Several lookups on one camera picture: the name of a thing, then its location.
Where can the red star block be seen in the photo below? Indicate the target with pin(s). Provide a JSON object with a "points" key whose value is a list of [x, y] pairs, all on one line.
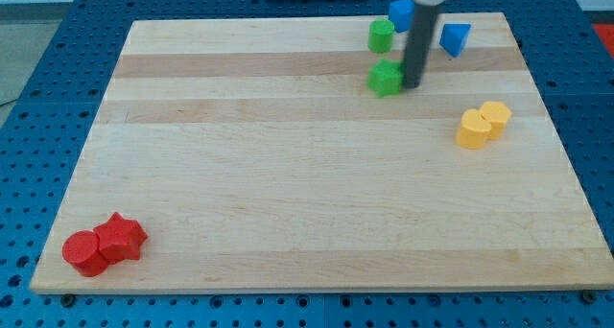
{"points": [[120, 239]]}

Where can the green cylinder block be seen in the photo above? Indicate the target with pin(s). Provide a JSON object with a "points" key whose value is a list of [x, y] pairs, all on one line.
{"points": [[380, 36]]}

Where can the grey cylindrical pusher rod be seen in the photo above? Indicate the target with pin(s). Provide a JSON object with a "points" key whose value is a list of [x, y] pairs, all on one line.
{"points": [[418, 44]]}

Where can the wooden board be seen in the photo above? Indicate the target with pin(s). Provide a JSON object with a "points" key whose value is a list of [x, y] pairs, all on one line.
{"points": [[257, 161]]}

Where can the yellow heart block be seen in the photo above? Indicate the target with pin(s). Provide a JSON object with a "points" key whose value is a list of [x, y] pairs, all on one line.
{"points": [[473, 130]]}

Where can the blue cube block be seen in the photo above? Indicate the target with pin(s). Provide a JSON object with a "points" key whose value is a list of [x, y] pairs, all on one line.
{"points": [[401, 14]]}

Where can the blue triangle block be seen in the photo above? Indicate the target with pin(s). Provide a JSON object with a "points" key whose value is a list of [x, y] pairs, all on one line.
{"points": [[453, 38]]}

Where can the red cylinder block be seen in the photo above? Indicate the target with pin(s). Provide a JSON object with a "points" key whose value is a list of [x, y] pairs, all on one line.
{"points": [[81, 251]]}

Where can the yellow pentagon block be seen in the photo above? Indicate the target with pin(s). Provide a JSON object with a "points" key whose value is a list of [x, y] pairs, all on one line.
{"points": [[497, 115]]}

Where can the green star block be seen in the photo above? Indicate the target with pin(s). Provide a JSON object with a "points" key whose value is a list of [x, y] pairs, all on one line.
{"points": [[385, 78]]}

